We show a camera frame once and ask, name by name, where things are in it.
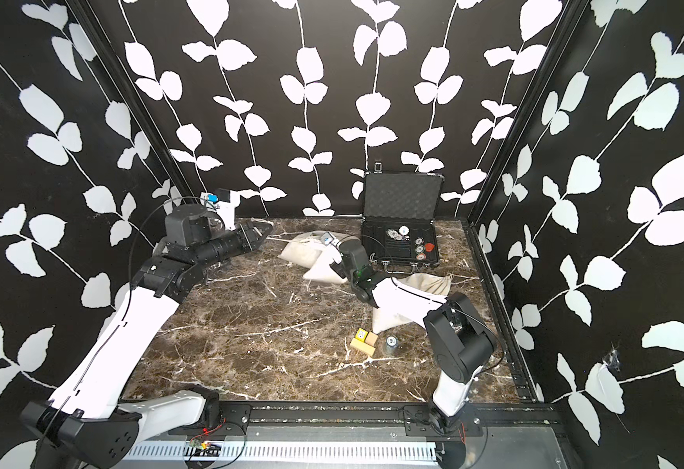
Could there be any yellow cube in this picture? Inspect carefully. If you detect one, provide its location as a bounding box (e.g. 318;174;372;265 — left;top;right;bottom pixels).
355;328;369;342

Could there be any metal tape roll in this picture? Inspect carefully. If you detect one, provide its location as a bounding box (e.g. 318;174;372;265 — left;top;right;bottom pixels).
382;335;400;357

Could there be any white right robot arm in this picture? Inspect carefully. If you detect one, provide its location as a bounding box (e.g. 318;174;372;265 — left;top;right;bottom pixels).
328;236;500;437

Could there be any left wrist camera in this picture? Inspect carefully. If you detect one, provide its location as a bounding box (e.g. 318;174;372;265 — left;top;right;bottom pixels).
206;189;240;208

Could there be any cream cloth bag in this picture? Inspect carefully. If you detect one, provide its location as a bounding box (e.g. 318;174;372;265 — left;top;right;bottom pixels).
279;231;328;269
371;274;453;334
303;246;347;285

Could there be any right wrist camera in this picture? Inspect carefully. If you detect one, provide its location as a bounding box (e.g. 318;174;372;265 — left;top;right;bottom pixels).
319;232;339;246

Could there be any black poker chip case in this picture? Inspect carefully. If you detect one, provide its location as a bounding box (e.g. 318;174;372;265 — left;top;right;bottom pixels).
362;161;444;272

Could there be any white perforated strip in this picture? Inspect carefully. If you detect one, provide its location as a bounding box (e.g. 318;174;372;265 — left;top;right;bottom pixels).
124;441;437;465

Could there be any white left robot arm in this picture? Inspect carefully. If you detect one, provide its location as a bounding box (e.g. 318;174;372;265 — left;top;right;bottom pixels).
21;203;274;468

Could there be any black mounting rail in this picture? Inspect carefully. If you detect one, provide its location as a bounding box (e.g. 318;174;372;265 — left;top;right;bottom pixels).
168;399;560;441

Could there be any small wooden block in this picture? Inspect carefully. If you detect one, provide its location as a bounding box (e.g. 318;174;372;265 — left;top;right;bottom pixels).
365;332;378;346

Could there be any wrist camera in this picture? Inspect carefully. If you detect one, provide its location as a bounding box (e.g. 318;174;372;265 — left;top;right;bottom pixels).
319;232;339;246
206;189;240;208

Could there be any long wooden block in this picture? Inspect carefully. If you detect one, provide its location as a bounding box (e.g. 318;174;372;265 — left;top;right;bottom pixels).
350;338;375;357

